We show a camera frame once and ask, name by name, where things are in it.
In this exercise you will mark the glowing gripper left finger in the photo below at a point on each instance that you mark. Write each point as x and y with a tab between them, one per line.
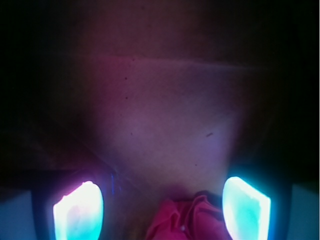
79	215

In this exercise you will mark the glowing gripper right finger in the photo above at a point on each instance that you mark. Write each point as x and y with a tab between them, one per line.
246	210

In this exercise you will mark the red paper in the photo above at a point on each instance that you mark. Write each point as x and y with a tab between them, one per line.
200	218

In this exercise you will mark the brown paper bag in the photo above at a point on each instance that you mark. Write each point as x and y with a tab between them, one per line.
158	98

